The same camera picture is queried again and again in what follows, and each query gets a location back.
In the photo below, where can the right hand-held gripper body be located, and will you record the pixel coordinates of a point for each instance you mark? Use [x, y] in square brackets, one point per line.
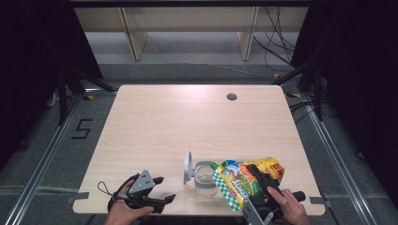
[255, 212]

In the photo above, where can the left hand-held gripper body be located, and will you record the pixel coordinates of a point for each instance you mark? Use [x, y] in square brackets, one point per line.
[142, 184]

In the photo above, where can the yellow green seasoning pouch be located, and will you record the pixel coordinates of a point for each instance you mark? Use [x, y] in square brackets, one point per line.
[237, 184]

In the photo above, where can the clear glass jar with lid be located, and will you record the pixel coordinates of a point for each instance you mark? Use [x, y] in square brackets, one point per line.
[205, 182]

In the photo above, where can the person's left hand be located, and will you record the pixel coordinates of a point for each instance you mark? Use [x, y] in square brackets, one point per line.
[122, 215]

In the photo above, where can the person's right hand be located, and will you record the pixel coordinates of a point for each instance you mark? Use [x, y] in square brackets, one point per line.
[294, 212]

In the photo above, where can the grey tape strip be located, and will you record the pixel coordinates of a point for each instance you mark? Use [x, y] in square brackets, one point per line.
[320, 201]
[78, 197]

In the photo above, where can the round grey table grommet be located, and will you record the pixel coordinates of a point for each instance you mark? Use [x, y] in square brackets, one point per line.
[232, 96]

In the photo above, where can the black metal stand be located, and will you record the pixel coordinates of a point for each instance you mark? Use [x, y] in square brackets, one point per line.
[62, 100]
[317, 93]

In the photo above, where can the black curtain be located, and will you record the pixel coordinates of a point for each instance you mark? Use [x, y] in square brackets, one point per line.
[31, 62]
[359, 78]

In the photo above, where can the light wooden shelf unit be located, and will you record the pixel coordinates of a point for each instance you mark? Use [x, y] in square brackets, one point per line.
[187, 18]

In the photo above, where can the metal floor rail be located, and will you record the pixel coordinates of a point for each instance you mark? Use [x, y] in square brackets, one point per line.
[338, 156]
[43, 156]

